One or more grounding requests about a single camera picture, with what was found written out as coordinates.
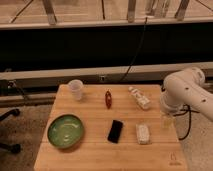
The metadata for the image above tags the black cable by arm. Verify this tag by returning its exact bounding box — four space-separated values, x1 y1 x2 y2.
173 104 200 141

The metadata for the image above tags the black office chair base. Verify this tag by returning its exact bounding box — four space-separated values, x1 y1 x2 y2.
0 108 22 155

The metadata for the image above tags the white plastic bottle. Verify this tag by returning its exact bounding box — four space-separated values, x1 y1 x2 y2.
128 86 150 110

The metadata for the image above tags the black smartphone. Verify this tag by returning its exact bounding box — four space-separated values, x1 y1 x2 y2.
107 120 123 143

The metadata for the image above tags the clear plastic cup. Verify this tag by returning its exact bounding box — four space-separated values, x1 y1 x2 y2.
68 79 83 100

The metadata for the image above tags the green ceramic bowl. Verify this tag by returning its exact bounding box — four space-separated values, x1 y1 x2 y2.
47 114 84 149

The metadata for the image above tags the white rectangular sponge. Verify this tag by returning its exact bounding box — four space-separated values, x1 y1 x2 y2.
136 124 150 144

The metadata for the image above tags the red chili pepper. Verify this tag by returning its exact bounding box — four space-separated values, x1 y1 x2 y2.
105 90 112 109

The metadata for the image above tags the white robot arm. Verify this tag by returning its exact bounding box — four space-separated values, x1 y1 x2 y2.
159 67 213 122

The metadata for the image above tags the black hanging cable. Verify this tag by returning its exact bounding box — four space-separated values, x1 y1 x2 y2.
118 16 149 83

